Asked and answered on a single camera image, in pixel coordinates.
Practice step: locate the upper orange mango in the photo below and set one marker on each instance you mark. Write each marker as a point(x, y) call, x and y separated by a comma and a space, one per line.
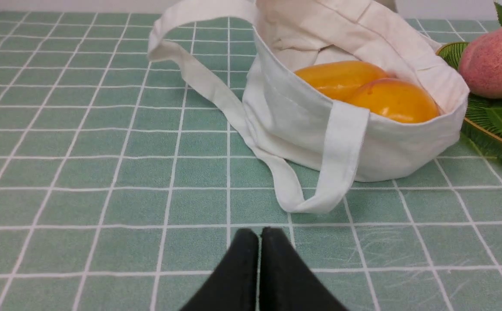
point(339, 80)

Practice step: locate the green glass plate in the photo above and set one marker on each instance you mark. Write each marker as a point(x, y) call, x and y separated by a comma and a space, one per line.
point(483, 124)

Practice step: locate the white canvas tote bag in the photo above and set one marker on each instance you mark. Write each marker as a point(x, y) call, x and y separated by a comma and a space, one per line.
point(316, 147)

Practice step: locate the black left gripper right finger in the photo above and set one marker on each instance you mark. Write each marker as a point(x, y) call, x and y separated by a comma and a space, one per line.
point(286, 282)

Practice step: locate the green checkered tablecloth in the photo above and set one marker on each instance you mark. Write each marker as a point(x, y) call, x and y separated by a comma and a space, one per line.
point(121, 188)

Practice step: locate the orange mango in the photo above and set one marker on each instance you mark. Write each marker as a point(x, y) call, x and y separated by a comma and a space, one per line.
point(339, 80)
point(398, 100)

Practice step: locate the pink peach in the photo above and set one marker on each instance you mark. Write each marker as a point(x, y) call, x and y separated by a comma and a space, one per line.
point(481, 65)

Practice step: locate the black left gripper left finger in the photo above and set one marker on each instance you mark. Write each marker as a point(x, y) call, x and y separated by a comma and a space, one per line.
point(232, 286)

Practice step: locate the lower orange mango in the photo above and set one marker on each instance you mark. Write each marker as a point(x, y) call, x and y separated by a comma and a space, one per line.
point(398, 100)

